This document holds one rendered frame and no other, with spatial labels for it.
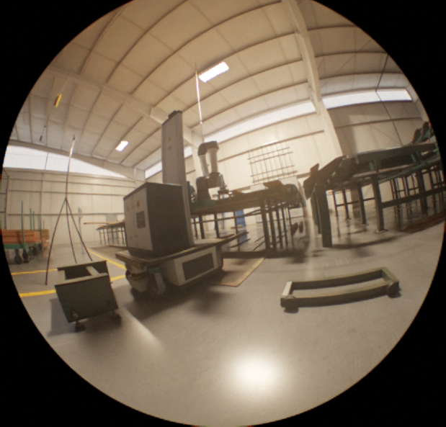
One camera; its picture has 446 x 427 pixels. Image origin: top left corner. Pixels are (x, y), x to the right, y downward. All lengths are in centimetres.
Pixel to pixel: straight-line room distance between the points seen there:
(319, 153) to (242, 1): 750
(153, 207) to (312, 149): 816
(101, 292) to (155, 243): 50
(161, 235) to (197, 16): 651
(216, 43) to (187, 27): 130
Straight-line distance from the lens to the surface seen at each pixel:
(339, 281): 110
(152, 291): 114
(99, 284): 105
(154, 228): 110
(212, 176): 145
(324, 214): 196
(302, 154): 852
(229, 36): 691
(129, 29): 704
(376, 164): 222
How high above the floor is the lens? 53
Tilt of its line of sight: 6 degrees up
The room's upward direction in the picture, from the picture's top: 8 degrees counter-clockwise
